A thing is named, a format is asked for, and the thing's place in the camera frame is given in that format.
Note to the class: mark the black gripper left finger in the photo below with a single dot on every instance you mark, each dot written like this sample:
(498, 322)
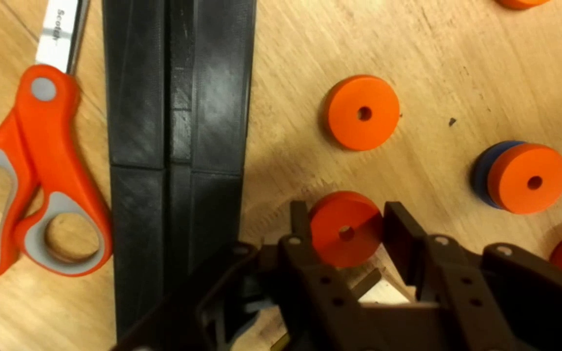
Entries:
(217, 303)

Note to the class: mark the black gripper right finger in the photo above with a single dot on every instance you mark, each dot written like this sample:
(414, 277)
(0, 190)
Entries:
(504, 299)

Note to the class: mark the orange disc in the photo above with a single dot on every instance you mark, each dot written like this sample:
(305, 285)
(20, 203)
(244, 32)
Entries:
(521, 4)
(518, 176)
(346, 229)
(361, 112)

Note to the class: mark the wooden peg board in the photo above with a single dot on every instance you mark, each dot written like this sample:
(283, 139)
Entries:
(371, 285)

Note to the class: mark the orange disc on blue disc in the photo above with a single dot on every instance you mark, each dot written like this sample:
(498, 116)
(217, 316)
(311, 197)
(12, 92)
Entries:
(518, 176)

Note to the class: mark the orange disc on table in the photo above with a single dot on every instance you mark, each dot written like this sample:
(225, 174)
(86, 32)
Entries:
(361, 112)

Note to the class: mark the long black bar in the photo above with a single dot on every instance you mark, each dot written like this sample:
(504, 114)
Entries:
(178, 79)

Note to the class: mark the orange grey scissors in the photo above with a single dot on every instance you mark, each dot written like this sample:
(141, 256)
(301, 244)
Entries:
(39, 155)

